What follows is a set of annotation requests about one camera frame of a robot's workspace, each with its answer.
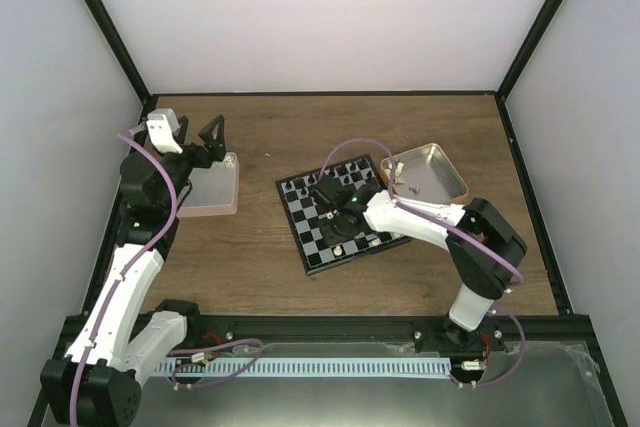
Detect black frame post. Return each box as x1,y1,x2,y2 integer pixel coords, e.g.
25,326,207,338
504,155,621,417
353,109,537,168
496,0,564,101
83,0,151,106

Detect light blue slotted cable duct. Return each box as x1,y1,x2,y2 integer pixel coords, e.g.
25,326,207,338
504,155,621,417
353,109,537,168
152,357,451,380

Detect black white chess board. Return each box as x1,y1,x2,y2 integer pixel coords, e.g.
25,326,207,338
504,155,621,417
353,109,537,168
275,154,410,275

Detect pink metal tin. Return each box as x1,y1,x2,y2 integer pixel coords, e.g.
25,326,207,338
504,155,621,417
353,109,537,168
177,152,240,218

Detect black frame post right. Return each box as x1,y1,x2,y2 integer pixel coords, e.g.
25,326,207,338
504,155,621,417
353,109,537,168
496,0,564,101

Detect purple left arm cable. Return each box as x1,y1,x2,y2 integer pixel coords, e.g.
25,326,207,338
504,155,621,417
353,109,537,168
68,126,179,427

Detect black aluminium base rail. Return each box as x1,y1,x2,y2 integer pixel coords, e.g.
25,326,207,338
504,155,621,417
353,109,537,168
64,314,591,353

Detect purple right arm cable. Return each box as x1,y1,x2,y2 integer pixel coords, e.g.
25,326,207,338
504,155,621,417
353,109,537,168
317,139,526,388

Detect black frame back rail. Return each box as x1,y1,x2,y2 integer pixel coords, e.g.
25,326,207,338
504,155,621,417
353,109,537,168
153,90,498,98

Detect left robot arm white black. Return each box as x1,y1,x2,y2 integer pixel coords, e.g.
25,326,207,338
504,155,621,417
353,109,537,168
40,109,227,426

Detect orange metal tin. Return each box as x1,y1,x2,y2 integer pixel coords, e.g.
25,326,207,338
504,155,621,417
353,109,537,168
394,143,469,204

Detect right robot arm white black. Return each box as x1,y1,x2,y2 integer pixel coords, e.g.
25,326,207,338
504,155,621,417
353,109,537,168
310,176,528,350

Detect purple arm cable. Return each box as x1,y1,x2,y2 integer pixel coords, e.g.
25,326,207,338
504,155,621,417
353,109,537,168
68,126,179,427
317,139,526,388

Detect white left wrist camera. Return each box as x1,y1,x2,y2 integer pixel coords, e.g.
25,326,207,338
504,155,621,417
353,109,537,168
146,109,183,154

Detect black frame post left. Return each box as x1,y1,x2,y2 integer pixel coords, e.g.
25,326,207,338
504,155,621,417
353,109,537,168
83,0,151,106

